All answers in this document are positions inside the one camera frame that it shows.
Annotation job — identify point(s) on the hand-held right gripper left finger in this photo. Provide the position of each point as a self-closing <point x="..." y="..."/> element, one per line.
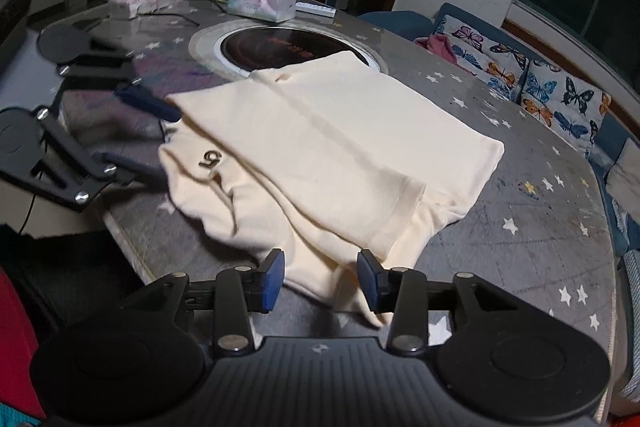
<point x="272" y="282"/>

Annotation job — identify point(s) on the red cloth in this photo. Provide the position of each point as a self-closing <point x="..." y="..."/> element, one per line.
<point x="15" y="342"/>

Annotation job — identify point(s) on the round built-in induction cooker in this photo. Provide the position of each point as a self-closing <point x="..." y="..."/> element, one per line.
<point x="280" y="47"/>

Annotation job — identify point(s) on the cream shirt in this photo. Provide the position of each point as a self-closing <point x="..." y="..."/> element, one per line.
<point x="325" y="147"/>

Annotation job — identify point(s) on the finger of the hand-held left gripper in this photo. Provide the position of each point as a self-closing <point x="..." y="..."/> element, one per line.
<point x="150" y="104"/>
<point x="125" y="164"/>

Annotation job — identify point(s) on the butterfly print pillow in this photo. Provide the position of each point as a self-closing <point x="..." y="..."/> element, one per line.
<point x="565" y="102"/>
<point x="482" y="57"/>

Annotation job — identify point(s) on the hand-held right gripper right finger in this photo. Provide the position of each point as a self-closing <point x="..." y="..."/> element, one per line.
<point x="369" y="282"/>

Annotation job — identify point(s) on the blue corner sofa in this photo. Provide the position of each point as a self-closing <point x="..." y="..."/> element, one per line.
<point x="395" y="19"/>

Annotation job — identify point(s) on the pink cloth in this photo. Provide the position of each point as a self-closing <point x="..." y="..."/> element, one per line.
<point x="442" y="47"/>

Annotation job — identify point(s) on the white remote control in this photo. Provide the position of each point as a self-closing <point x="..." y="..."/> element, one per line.
<point x="316" y="9"/>

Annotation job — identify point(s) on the plain grey pillow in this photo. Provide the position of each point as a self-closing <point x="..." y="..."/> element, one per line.
<point x="626" y="169"/>

